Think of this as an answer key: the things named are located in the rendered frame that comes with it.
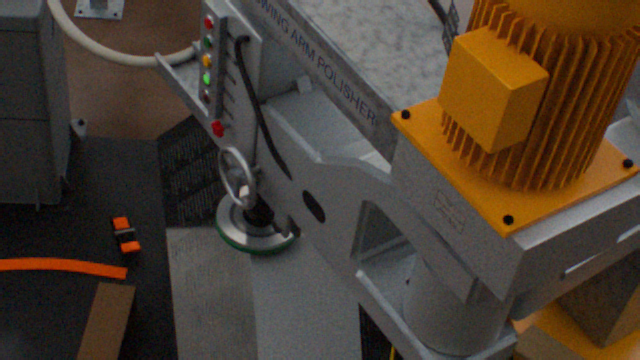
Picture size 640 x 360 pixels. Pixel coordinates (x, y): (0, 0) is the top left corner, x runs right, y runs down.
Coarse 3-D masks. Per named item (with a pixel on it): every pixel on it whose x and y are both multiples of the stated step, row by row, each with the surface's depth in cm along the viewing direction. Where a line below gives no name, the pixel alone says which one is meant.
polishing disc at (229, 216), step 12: (240, 192) 255; (228, 204) 252; (228, 216) 249; (240, 216) 249; (228, 228) 246; (240, 228) 247; (252, 228) 247; (264, 228) 248; (240, 240) 244; (252, 240) 244; (264, 240) 245; (276, 240) 245; (288, 240) 246
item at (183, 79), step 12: (156, 60) 257; (192, 60) 263; (168, 72) 253; (180, 72) 259; (192, 72) 259; (180, 84) 249; (192, 84) 256; (180, 96) 251; (192, 96) 246; (192, 108) 247; (204, 108) 243; (204, 120) 243; (264, 192) 228; (276, 204) 224; (276, 228) 220
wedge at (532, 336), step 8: (528, 328) 243; (536, 328) 243; (520, 336) 241; (528, 336) 241; (536, 336) 241; (544, 336) 241; (520, 344) 239; (528, 344) 239; (536, 344) 239; (544, 344) 239; (552, 344) 239; (560, 344) 239; (520, 352) 237; (528, 352) 237; (536, 352) 237; (544, 352) 237; (552, 352) 237; (560, 352) 237; (568, 352) 237; (576, 352) 237
